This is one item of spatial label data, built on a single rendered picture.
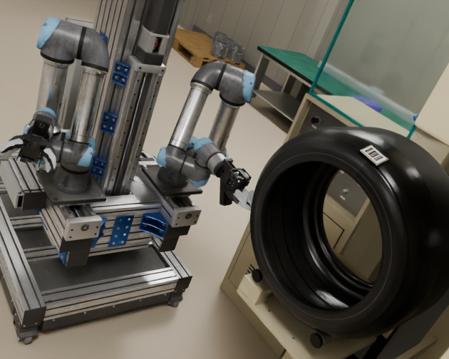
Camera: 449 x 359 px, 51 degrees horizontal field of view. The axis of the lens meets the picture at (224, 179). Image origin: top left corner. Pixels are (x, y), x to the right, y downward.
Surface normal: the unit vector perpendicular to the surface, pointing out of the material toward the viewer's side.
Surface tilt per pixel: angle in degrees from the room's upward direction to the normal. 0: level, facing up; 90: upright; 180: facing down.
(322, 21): 90
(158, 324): 0
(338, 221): 90
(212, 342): 0
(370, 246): 90
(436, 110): 90
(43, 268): 0
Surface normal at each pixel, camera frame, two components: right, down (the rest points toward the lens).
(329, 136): -0.47, -0.68
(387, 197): -0.63, -0.01
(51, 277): 0.33, -0.83
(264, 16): -0.77, 0.04
